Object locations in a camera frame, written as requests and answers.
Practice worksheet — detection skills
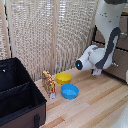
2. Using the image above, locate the black fabric storage box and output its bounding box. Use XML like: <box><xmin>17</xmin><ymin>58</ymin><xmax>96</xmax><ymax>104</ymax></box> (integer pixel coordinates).
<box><xmin>0</xmin><ymin>57</ymin><xmax>48</xmax><ymax>128</ymax></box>

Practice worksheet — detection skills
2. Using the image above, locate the blue plastic bowl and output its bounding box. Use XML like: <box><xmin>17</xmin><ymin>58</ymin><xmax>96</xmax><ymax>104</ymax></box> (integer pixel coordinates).
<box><xmin>60</xmin><ymin>83</ymin><xmax>80</xmax><ymax>100</ymax></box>

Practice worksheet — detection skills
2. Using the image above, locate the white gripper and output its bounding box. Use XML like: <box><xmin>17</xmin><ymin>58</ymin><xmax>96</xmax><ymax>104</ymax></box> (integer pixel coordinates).
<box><xmin>92</xmin><ymin>68</ymin><xmax>103</xmax><ymax>77</ymax></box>

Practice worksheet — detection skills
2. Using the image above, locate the black strap handle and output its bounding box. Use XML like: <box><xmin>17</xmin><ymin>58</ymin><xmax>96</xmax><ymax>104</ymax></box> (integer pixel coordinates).
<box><xmin>33</xmin><ymin>114</ymin><xmax>41</xmax><ymax>128</ymax></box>

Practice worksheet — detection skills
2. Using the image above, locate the dark wooden drawer cabinet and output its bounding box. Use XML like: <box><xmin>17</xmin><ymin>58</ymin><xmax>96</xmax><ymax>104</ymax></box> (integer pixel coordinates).
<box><xmin>91</xmin><ymin>12</ymin><xmax>128</xmax><ymax>82</ymax></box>

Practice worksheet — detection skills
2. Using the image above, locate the yellow plastic bowl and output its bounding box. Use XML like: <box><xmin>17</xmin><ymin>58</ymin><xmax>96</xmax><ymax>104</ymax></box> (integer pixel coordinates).
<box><xmin>55</xmin><ymin>72</ymin><xmax>72</xmax><ymax>85</ymax></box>

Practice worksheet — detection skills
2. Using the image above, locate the bamboo blind screen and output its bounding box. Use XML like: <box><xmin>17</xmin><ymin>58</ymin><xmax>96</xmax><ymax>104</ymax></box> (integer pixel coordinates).
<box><xmin>0</xmin><ymin>0</ymin><xmax>101</xmax><ymax>82</ymax></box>

